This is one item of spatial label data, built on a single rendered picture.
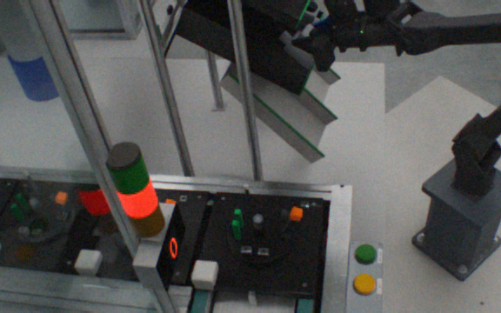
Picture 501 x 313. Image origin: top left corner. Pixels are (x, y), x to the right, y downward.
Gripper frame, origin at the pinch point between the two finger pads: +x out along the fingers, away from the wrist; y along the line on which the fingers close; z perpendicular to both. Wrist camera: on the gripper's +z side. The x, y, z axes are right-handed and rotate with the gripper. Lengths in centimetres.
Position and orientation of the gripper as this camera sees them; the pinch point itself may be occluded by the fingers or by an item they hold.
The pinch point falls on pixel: (312, 36)
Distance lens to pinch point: 112.4
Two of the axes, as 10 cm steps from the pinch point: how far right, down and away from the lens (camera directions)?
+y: -4.4, 6.3, -6.4
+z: -3.1, -7.7, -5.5
